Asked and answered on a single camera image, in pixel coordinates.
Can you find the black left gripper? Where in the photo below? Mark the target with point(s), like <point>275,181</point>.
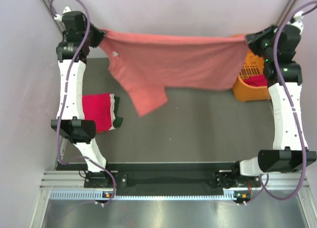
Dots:
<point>98,35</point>

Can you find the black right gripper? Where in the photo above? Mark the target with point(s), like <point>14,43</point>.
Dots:
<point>253,39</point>

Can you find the salmon pink t shirt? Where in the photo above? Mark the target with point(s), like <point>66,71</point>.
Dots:
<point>145,65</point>

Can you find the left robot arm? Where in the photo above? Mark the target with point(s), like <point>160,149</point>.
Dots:
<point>72,52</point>

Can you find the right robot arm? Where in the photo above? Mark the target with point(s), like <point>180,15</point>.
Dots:
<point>285,90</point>

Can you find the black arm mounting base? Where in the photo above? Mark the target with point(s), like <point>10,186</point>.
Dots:
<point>171,179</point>

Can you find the orange plastic basket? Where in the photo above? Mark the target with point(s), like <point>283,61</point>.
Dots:
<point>253,65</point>

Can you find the magenta t shirt in basket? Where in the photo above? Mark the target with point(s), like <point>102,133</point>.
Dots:
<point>256,81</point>

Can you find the folded white t shirt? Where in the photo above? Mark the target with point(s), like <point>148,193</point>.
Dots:
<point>112,114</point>

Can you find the folded magenta t shirt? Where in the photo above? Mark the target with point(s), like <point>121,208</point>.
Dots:
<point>96,107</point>

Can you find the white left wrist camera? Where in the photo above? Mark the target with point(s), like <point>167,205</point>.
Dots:
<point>59,17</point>

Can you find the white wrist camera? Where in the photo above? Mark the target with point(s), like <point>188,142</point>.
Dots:
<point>297,19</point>
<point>59,17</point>

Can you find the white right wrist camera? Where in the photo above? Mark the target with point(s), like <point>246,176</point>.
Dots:
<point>297,19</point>

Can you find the slotted grey cable duct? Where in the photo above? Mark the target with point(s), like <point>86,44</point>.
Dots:
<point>104,196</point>

